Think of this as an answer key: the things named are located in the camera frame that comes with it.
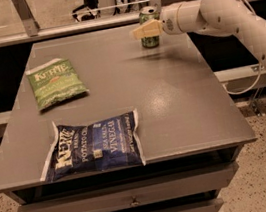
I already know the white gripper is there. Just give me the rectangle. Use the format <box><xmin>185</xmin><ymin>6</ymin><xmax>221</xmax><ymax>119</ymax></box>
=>
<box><xmin>130</xmin><ymin>2</ymin><xmax>183</xmax><ymax>39</ymax></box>

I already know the green soda can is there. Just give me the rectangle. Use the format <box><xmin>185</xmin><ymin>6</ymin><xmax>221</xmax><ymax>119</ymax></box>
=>
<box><xmin>139</xmin><ymin>6</ymin><xmax>160</xmax><ymax>49</ymax></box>

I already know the green jalapeno chip bag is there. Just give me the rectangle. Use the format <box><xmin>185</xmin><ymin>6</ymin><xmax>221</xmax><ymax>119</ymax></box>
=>
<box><xmin>25</xmin><ymin>58</ymin><xmax>89</xmax><ymax>110</ymax></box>

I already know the blue salt vinegar chip bag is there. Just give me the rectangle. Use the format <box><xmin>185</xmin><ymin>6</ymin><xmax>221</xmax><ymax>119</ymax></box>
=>
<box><xmin>41</xmin><ymin>110</ymin><xmax>146</xmax><ymax>182</ymax></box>

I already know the black office chair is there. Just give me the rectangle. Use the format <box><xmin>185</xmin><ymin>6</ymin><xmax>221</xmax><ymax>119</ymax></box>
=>
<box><xmin>72</xmin><ymin>0</ymin><xmax>98</xmax><ymax>22</ymax></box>

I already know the grey drawer cabinet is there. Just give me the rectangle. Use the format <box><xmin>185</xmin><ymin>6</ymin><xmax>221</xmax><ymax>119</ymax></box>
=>
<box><xmin>0</xmin><ymin>26</ymin><xmax>255</xmax><ymax>212</ymax></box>

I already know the upper grey drawer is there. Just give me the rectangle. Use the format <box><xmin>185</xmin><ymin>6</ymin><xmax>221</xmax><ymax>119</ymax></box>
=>
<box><xmin>18</xmin><ymin>162</ymin><xmax>239</xmax><ymax>212</ymax></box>

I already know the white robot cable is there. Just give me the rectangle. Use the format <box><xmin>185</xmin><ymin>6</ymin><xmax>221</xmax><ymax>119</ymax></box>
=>
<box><xmin>209</xmin><ymin>0</ymin><xmax>266</xmax><ymax>98</ymax></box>

